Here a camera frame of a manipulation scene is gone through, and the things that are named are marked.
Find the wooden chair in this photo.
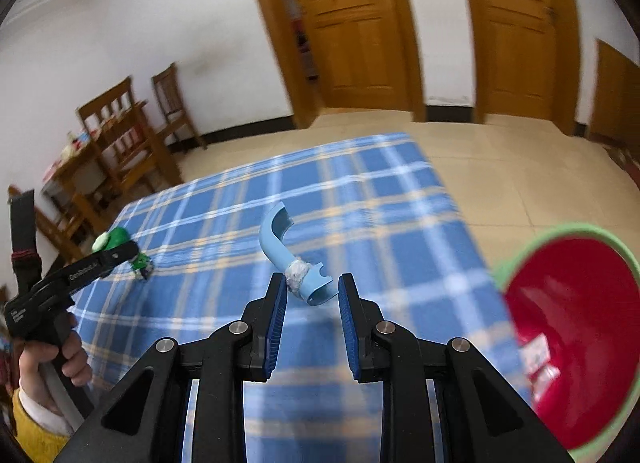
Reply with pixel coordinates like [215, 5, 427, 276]
[77, 75, 151, 154]
[102, 100, 183, 194]
[151, 62, 208, 151]
[7, 185, 86, 264]

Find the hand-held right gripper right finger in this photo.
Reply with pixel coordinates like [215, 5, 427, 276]
[338, 273, 573, 463]

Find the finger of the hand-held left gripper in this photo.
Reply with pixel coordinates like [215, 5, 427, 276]
[99, 240, 140, 274]

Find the closed wooden door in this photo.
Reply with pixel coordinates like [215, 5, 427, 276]
[475, 0, 558, 118]

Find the person's left hand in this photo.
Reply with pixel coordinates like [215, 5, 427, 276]
[19, 330, 92, 414]

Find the white medicine box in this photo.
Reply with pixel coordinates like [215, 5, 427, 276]
[522, 333, 558, 379]

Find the wooden door frame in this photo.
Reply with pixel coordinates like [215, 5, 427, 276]
[454, 0, 583, 136]
[239, 0, 426, 130]

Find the low wooden panel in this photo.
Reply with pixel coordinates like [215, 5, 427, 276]
[595, 40, 640, 148]

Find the blue plaid tablecloth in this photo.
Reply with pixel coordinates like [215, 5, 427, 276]
[70, 132, 533, 463]

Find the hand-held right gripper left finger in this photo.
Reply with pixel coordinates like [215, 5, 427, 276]
[52, 273, 288, 463]

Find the person's left forearm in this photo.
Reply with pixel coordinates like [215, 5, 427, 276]
[10, 388, 76, 449]

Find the wooden dining table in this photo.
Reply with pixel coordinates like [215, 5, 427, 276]
[41, 103, 151, 239]

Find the open wooden door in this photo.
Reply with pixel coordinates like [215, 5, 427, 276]
[280, 0, 401, 108]

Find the small green toy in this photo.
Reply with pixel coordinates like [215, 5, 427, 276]
[131, 252, 154, 283]

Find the light blue curved pipe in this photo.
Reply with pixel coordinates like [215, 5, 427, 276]
[259, 202, 335, 306]

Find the red basin with green rim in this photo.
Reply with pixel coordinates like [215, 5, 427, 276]
[492, 223, 640, 463]

